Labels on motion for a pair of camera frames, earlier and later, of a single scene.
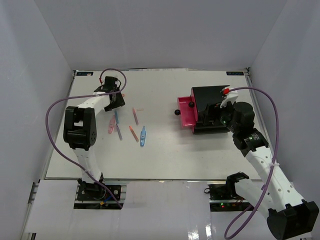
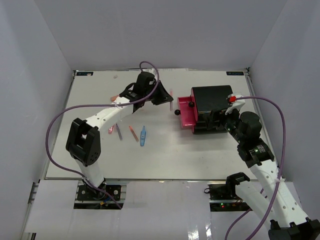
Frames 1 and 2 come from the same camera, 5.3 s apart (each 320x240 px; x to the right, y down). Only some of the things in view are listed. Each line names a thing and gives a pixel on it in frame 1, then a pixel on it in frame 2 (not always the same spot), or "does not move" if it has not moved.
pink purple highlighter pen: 135,116 to 171,94
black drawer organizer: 209,95 does not move
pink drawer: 188,112 does not move
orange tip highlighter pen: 133,133 does not move
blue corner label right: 234,73 does not move
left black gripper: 120,102 to 164,96
